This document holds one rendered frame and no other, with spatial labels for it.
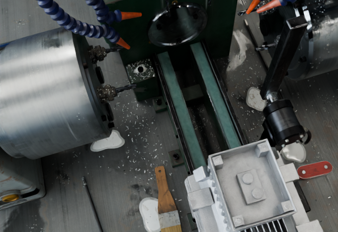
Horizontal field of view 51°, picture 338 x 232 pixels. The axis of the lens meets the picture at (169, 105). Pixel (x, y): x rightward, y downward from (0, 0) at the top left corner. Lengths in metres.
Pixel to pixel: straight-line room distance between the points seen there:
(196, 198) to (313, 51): 0.36
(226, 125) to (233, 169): 0.25
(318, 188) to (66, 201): 0.63
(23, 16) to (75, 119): 0.66
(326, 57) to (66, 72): 0.50
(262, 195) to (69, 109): 0.37
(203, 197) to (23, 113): 0.35
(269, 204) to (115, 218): 0.44
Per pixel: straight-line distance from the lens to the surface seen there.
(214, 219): 0.64
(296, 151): 0.98
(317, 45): 0.75
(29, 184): 0.91
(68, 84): 0.67
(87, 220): 0.95
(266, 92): 0.76
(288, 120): 0.74
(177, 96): 0.87
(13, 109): 0.69
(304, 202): 0.89
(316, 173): 0.96
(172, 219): 0.90
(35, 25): 1.25
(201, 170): 0.63
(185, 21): 0.85
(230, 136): 0.84
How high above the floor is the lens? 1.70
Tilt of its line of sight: 65 degrees down
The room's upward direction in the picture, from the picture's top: 10 degrees counter-clockwise
